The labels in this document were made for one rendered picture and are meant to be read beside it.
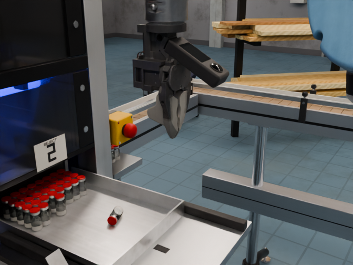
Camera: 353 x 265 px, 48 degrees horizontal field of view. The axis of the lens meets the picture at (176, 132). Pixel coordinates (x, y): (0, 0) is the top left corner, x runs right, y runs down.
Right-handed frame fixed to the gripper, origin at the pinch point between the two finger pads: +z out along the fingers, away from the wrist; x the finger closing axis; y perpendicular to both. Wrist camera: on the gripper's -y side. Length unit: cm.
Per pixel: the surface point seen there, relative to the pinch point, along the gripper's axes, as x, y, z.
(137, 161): -23.6, 27.5, 21.9
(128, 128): -16.5, 24.7, 8.9
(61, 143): 4.0, 27.4, 6.6
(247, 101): -82, 17, 17
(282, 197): -84, 0, 56
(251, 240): -86, 12, 82
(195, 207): -6.6, -1.0, 19.7
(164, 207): -5.5, 6.4, 21.3
